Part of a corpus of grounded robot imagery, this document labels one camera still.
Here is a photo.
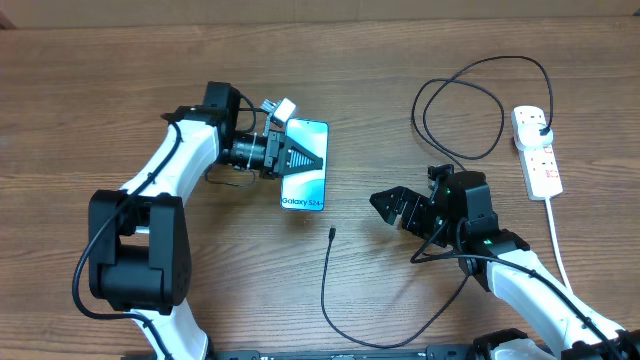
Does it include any blue Galaxy smartphone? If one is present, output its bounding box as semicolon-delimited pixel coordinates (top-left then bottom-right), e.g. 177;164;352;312
280;118;329;212

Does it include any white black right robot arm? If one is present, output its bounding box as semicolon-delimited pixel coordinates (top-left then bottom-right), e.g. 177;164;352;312
370;165;639;359

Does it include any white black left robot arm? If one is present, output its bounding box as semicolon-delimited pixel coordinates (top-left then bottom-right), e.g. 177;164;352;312
72;82;328;359

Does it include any white charger plug adapter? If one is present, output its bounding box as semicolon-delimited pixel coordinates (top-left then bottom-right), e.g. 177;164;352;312
514;122;554;151

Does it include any white power strip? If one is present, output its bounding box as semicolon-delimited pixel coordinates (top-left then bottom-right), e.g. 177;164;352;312
511;105;563;201

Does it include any white power strip cord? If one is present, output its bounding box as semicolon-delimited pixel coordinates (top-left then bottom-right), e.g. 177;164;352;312
543;197;574;292

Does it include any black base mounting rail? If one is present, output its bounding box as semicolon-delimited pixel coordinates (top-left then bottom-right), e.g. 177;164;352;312
205;345;479;360

